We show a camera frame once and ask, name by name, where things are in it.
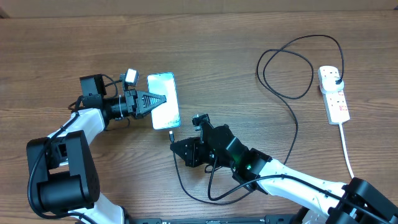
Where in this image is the black Samsung smartphone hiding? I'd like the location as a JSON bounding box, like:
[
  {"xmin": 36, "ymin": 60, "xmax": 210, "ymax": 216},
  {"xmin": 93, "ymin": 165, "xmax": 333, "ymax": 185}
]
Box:
[{"xmin": 146, "ymin": 72, "xmax": 182, "ymax": 131}]

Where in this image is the black charger cable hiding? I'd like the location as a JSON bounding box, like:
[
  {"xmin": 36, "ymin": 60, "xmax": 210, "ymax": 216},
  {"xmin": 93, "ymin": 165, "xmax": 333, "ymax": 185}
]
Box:
[{"xmin": 169, "ymin": 34, "xmax": 345, "ymax": 205}]

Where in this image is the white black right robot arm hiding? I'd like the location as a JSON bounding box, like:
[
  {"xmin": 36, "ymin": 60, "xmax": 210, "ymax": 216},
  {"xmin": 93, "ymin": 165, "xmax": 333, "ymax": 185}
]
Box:
[{"xmin": 170, "ymin": 123, "xmax": 397, "ymax": 223}]

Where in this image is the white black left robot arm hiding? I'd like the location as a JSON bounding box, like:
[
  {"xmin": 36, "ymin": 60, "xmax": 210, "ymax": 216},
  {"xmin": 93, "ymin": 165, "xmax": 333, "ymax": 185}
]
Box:
[{"xmin": 26, "ymin": 74, "xmax": 167, "ymax": 223}]

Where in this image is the white charger plug adapter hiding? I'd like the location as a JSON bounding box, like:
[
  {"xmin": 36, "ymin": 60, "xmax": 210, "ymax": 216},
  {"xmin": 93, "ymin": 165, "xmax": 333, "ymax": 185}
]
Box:
[{"xmin": 320, "ymin": 77, "xmax": 345, "ymax": 94}]

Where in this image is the white power strip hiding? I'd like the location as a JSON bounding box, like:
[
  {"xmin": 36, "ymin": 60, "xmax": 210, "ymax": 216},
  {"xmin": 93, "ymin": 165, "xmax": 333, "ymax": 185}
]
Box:
[{"xmin": 318, "ymin": 65, "xmax": 350, "ymax": 125}]

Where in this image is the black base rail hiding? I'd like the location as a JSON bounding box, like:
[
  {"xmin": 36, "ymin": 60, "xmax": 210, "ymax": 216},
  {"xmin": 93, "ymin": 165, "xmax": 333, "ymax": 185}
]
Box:
[{"xmin": 124, "ymin": 214, "xmax": 295, "ymax": 224}]

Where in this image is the white power strip cord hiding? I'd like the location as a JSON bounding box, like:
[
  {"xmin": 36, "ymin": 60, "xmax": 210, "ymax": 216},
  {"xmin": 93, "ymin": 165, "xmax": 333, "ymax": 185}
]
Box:
[{"xmin": 338, "ymin": 122, "xmax": 355, "ymax": 180}]

